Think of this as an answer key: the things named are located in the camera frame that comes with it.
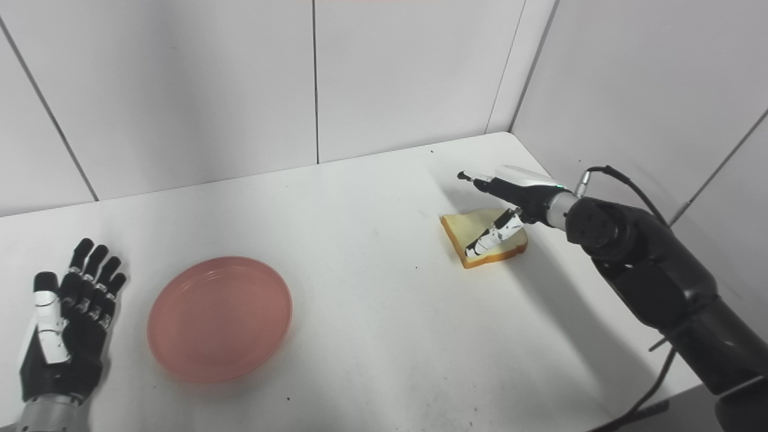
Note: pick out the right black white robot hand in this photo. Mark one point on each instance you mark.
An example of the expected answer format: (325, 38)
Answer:
(510, 198)

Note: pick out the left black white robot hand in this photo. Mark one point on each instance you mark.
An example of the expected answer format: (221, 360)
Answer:
(66, 330)

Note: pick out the slice of white bread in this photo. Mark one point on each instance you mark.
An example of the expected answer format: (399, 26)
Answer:
(474, 231)

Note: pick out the pink round plate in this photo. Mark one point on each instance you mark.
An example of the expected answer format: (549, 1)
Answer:
(219, 318)

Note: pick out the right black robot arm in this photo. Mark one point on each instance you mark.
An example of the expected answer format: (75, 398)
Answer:
(666, 282)

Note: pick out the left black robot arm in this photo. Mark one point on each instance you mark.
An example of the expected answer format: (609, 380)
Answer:
(48, 414)

